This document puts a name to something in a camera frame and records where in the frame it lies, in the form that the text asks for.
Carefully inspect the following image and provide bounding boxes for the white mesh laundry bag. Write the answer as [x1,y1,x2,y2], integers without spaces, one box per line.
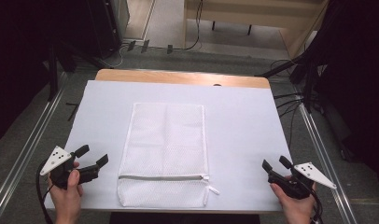
[117,102,220,209]

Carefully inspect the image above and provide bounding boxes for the black metal stand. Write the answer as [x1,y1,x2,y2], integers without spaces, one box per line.
[256,52,321,114]

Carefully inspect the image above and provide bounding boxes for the black floor cables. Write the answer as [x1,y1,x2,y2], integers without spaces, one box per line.
[273,91,304,150]

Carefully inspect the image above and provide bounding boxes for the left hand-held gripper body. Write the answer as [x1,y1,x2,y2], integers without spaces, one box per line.
[39,145,101,190]

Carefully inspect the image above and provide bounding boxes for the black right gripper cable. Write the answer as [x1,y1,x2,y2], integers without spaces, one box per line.
[308,186,324,224]

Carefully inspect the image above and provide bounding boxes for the white floor cable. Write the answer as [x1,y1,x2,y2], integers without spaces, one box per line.
[98,43,130,69]

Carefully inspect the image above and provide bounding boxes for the white table cover sheet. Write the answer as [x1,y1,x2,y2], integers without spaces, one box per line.
[44,79,293,213]

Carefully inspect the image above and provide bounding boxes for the metal floor rail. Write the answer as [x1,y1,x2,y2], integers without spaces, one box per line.
[0,72,69,217]
[298,98,358,224]

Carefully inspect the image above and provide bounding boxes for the person's right hand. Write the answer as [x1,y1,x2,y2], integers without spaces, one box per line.
[270,182,317,224]

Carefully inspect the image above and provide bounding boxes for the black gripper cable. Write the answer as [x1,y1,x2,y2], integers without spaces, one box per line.
[308,186,324,224]
[35,160,55,224]

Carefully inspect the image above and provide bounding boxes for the person's left hand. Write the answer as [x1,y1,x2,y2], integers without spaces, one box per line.
[47,169,84,224]

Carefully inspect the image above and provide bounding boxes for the dark cabinet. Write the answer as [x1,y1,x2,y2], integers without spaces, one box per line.
[84,0,131,60]

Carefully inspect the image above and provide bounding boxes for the light wooden bench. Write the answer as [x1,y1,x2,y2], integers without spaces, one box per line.
[183,0,331,60]

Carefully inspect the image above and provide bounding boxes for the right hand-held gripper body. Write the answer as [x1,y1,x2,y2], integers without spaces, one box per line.
[267,161,337,200]

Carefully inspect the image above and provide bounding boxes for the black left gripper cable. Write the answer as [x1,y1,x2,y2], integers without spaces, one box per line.
[35,160,55,224]

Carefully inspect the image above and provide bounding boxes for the black hanging cable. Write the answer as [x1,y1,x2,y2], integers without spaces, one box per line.
[172,0,204,52]

